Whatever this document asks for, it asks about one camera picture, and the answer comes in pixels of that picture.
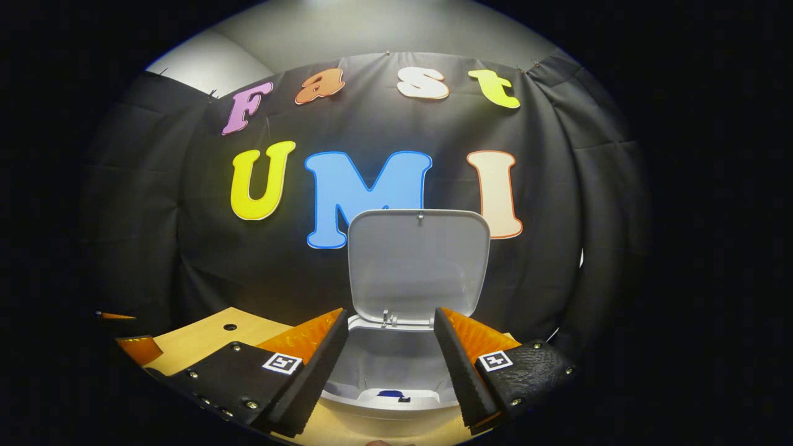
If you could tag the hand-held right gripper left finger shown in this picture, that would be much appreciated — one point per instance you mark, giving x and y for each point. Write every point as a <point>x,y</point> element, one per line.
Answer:
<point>310,378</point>

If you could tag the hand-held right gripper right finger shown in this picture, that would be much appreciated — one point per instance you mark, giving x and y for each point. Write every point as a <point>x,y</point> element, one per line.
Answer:
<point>458,371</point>

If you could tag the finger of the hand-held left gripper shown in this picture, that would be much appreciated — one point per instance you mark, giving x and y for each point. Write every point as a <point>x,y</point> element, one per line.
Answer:
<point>118,316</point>
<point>141,350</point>

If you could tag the blue paper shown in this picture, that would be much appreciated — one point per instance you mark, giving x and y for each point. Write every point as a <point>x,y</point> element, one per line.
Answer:
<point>390,394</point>

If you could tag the white desktop garbage bin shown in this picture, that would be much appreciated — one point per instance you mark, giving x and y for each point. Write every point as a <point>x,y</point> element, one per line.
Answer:
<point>418,266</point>

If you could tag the wooden desktop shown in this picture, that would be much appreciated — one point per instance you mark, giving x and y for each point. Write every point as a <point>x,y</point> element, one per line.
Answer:
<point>198,341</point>

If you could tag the black backdrop cloth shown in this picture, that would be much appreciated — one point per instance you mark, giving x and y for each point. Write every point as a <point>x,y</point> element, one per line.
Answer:
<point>557,217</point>

